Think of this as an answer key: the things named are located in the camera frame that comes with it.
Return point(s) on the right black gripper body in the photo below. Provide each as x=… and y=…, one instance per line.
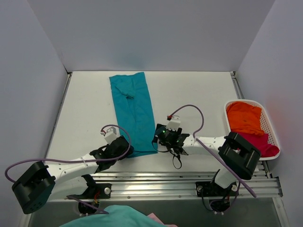
x=162, y=133

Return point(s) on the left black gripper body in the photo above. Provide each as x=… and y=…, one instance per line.
x=124, y=145

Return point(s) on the teal t-shirt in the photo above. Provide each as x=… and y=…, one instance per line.
x=134, y=113

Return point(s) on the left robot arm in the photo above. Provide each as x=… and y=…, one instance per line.
x=34, y=187

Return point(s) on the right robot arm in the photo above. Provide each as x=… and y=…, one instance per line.
x=238, y=157

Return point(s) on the light green cloth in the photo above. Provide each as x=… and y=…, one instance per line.
x=118, y=216

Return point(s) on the orange t-shirt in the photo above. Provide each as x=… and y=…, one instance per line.
x=244, y=118

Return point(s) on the pink cloth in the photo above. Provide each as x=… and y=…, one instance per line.
x=155, y=218

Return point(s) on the magenta t-shirt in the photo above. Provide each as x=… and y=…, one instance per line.
x=259, y=140

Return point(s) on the white plastic basket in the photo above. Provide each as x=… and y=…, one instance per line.
x=265, y=125

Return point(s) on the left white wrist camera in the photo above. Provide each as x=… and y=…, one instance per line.
x=109, y=135

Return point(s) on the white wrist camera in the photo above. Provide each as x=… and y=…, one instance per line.
x=173, y=122
x=109, y=135

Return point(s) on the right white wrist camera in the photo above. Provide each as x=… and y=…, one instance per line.
x=173, y=122

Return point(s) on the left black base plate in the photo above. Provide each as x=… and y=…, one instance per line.
x=92, y=189

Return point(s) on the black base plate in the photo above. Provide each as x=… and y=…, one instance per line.
x=92, y=189
x=210, y=189

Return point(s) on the aluminium rail frame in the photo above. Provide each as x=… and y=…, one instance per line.
x=162, y=186

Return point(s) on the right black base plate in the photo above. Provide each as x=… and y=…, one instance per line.
x=210, y=189

